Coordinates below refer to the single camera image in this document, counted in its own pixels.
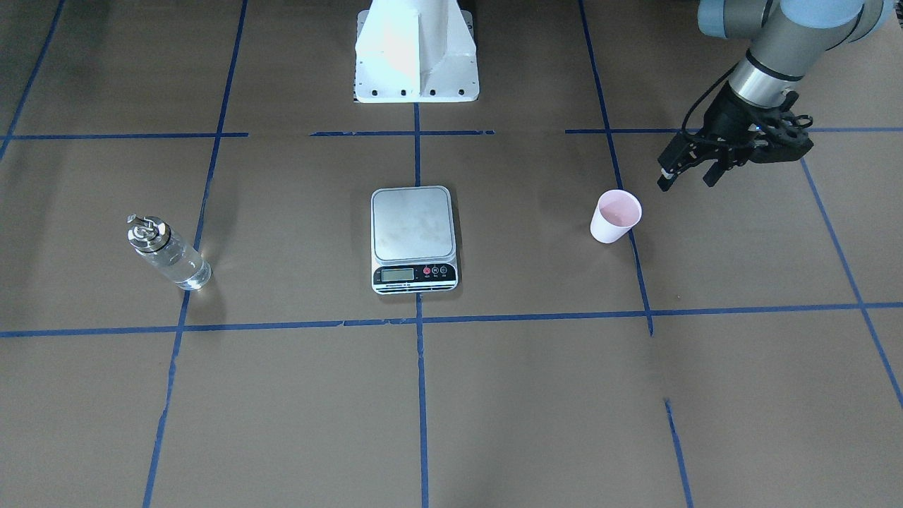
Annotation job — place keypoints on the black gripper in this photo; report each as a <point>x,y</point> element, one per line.
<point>726,118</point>

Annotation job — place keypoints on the pink plastic cup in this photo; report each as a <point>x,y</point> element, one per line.
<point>616,212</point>

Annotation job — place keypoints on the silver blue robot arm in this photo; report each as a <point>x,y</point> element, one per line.
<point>786,38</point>

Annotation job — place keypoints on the silver digital kitchen scale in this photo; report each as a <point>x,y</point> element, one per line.
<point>413,240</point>

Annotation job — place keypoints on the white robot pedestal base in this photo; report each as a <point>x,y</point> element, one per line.
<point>416,52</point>

